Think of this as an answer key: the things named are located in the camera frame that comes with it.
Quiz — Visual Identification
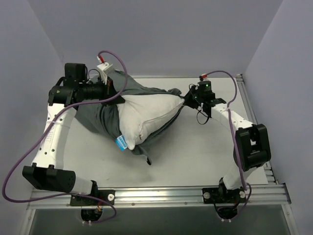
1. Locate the zebra print pillowcase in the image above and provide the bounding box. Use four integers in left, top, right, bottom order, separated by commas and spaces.
75, 70, 183, 157

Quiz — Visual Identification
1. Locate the white pillow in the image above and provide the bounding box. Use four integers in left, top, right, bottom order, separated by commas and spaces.
117, 94, 184, 150

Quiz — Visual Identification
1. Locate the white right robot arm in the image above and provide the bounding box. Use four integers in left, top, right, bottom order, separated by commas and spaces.
184, 81, 271, 202

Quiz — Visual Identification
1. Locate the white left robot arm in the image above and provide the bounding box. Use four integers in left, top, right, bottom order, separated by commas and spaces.
22, 62, 116, 205

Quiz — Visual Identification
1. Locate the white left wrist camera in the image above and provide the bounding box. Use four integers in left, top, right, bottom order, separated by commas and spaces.
96, 62, 115, 84

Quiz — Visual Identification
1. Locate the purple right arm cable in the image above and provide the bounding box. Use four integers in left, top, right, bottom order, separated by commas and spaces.
199, 70, 252, 217

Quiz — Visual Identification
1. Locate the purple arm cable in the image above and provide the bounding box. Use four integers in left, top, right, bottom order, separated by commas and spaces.
199, 70, 252, 217
1, 50, 128, 223

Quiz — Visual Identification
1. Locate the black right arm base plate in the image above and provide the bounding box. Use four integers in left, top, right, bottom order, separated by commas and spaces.
202, 188, 246, 204

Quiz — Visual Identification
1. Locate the aluminium right side rail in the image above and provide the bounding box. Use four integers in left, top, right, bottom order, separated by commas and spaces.
230, 76, 277, 185

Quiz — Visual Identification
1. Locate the aluminium rail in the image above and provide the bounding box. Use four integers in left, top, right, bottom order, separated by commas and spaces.
230, 76, 277, 185
27, 184, 291, 210

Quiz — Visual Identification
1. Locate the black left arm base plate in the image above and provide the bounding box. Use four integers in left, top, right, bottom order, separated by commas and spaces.
70, 189, 115, 207

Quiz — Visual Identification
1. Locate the aluminium front rail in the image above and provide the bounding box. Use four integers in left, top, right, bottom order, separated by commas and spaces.
27, 184, 291, 210

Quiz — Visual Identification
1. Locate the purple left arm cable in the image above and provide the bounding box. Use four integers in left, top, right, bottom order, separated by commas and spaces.
1, 50, 128, 223

